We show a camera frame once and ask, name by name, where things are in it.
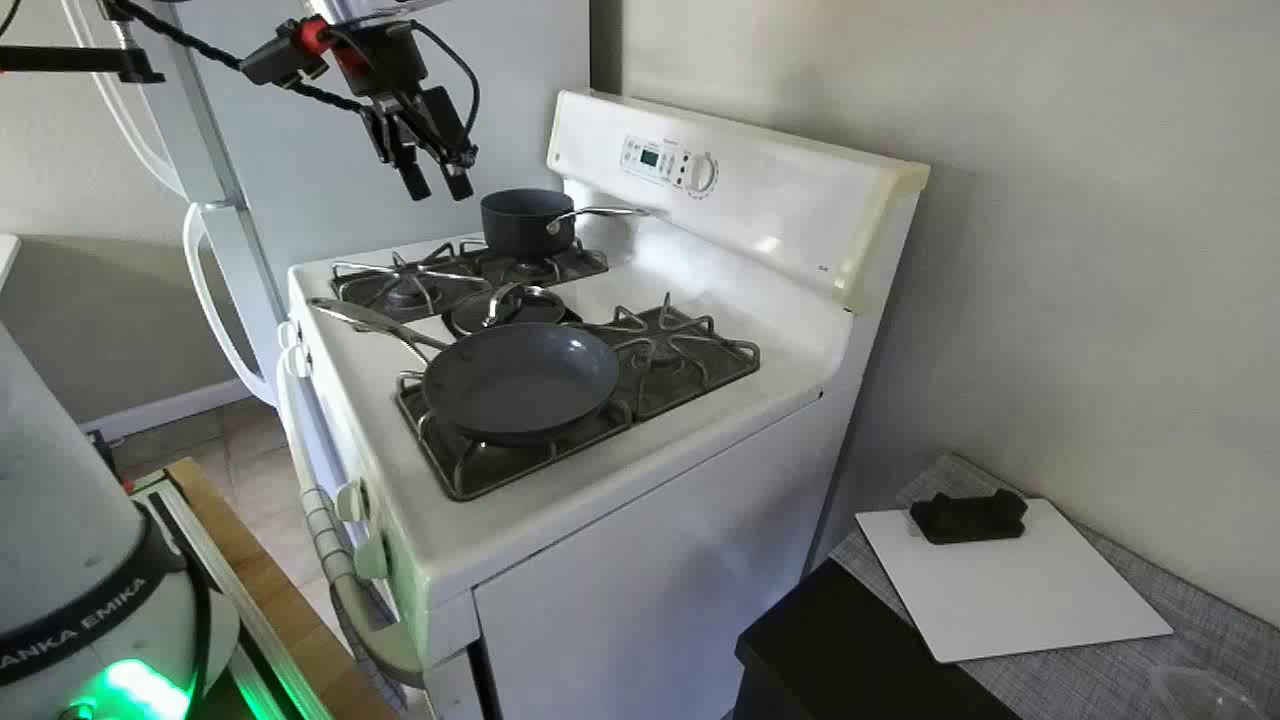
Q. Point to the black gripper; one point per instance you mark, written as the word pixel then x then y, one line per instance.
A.
pixel 404 107

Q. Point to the white gas stove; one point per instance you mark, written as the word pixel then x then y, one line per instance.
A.
pixel 692 534

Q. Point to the white refrigerator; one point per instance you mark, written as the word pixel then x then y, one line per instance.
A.
pixel 293 173

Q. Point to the black frying pan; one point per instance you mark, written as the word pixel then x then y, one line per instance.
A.
pixel 526 383

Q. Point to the black burner grate under pan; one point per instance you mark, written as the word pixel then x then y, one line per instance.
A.
pixel 680 361

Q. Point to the wooden board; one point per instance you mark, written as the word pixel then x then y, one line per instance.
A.
pixel 282 600

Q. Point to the small black block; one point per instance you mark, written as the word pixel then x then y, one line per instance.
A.
pixel 971 519

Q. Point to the black box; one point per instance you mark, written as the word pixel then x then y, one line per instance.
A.
pixel 852 653

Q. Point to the white flat board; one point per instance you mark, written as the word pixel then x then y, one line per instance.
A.
pixel 1014 587

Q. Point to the grey table mat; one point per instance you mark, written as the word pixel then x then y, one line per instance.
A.
pixel 1203 625

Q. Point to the clear glass bowl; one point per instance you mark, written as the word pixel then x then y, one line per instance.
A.
pixel 1204 694

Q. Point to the wrist camera with red mark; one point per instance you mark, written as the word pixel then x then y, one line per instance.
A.
pixel 298 50

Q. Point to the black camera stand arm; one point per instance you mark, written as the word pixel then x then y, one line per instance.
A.
pixel 83 63

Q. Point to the aluminium rail frame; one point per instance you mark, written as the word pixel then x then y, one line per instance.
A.
pixel 232 587

